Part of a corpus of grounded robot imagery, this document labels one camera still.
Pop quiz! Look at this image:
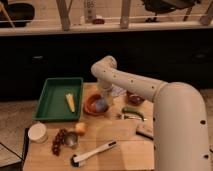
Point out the yellow apple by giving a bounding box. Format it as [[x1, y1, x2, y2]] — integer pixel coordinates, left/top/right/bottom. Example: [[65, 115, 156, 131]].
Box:
[[75, 122, 87, 136]]

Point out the green chili pepper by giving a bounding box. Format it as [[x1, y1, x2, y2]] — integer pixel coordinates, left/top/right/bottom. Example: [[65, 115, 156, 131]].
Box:
[[121, 107, 145, 121]]

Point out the green plastic tray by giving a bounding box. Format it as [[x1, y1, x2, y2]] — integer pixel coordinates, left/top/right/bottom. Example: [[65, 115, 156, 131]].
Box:
[[33, 77, 83, 122]]

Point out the black wooden block brush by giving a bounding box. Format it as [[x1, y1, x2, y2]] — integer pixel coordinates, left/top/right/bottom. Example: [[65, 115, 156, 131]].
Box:
[[136, 124, 153, 140]]

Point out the black office chair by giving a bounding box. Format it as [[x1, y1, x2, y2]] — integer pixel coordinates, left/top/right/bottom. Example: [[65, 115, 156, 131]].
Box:
[[141, 0, 202, 23]]

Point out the bunch of red grapes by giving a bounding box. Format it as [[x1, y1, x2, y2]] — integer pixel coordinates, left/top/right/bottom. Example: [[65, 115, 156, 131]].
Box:
[[51, 129, 67, 156]]

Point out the red orange bowl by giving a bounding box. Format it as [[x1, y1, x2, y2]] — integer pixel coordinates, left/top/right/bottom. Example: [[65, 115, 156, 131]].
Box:
[[83, 94, 108, 116]]

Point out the blue sponge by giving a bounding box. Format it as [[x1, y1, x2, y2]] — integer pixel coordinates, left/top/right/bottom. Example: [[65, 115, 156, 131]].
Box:
[[95, 99, 108, 112]]

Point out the small red background dish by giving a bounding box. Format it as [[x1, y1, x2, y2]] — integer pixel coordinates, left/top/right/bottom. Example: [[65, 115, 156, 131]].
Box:
[[92, 18, 105, 25]]

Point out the small metal cup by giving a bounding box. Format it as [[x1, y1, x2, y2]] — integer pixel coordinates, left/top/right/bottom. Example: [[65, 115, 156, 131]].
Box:
[[64, 132, 78, 148]]

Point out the black chair left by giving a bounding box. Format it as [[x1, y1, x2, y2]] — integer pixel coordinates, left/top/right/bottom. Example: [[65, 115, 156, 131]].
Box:
[[0, 0, 35, 28]]

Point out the dark maroon bowl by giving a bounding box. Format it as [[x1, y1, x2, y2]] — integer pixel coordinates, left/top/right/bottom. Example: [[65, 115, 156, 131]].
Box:
[[126, 91, 144, 106]]

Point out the yellow corn cob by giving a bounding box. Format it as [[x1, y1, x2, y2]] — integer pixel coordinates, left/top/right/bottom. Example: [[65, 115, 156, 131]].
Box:
[[65, 93, 75, 112]]

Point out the light blue folded cloth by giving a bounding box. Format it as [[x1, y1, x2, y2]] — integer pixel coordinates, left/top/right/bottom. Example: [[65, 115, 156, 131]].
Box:
[[112, 85, 126, 97]]

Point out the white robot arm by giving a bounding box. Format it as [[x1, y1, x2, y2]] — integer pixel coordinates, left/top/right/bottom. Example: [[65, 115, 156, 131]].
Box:
[[91, 56, 211, 171]]

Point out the white black dish brush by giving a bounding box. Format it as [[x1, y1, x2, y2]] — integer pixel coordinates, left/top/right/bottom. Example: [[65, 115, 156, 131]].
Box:
[[70, 141, 117, 167]]

